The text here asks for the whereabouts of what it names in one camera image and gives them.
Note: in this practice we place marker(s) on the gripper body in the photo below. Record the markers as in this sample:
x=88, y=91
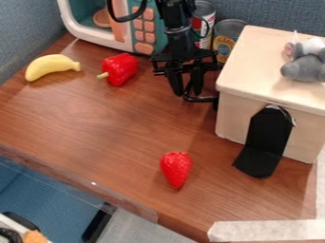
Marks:
x=180, y=42

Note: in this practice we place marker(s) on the grey plush mouse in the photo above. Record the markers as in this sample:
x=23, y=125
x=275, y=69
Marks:
x=305, y=65

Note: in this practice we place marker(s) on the red toy pepper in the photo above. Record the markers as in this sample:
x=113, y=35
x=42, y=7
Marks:
x=120, y=68

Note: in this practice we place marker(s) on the yellow and blue can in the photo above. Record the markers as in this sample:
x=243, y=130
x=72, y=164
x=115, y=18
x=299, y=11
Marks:
x=224, y=39

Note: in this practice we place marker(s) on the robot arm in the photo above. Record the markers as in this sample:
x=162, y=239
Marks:
x=172, y=14

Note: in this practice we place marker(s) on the cabinet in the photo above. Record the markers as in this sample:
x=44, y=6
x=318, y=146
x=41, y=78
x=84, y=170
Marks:
x=252, y=63

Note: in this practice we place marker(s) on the red toy strawberry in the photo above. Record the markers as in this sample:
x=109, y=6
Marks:
x=176, y=167

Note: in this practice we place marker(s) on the toy microwave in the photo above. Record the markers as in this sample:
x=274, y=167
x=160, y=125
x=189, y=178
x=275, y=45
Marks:
x=146, y=38

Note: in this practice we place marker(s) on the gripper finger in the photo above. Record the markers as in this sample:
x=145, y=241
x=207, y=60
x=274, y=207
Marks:
x=175, y=83
x=197, y=81

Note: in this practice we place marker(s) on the yellow toy banana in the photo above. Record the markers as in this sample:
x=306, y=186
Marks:
x=47, y=65

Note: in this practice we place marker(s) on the red and white can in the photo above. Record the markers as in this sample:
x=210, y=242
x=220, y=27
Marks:
x=204, y=22

